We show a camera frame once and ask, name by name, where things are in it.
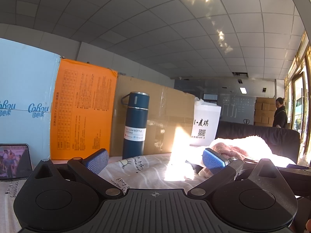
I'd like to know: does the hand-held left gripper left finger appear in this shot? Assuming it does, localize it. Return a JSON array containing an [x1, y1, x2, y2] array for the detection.
[[25, 149, 126, 198]]

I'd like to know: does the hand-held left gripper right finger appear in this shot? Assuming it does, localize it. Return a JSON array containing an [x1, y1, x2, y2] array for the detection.
[[187, 148, 288, 199]]

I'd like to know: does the pink fluffy garment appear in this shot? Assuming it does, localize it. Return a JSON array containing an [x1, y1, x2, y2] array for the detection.
[[198, 136, 297, 178]]

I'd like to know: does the dark sofa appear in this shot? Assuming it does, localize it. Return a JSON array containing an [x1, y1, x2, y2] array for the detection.
[[216, 121, 301, 163]]

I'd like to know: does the white plastic bag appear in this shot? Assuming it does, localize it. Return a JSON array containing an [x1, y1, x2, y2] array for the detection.
[[190, 98, 222, 147]]

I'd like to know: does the printed grey bedsheet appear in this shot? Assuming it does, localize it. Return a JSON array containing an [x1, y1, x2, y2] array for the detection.
[[0, 152, 212, 233]]

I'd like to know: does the orange cardboard box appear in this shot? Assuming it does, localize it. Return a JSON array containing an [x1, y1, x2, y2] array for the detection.
[[50, 59, 118, 161]]

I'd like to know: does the dark blue vacuum bottle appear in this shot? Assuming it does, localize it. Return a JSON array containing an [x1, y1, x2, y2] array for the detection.
[[121, 92, 150, 160]]

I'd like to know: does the brown cardboard box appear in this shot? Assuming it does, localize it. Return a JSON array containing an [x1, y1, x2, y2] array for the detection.
[[110, 75, 196, 157]]

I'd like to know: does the stack of cardboard boxes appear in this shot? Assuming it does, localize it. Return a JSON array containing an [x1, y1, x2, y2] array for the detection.
[[254, 97, 277, 127]]

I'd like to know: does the smartphone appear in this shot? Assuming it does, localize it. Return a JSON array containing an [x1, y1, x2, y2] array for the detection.
[[0, 144, 33, 181]]

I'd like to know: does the light blue cardboard box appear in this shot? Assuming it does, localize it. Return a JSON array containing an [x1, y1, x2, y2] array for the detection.
[[0, 38, 62, 161]]

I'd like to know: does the gold framed glass door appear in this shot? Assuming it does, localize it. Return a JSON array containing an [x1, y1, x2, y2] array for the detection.
[[284, 29, 311, 162]]

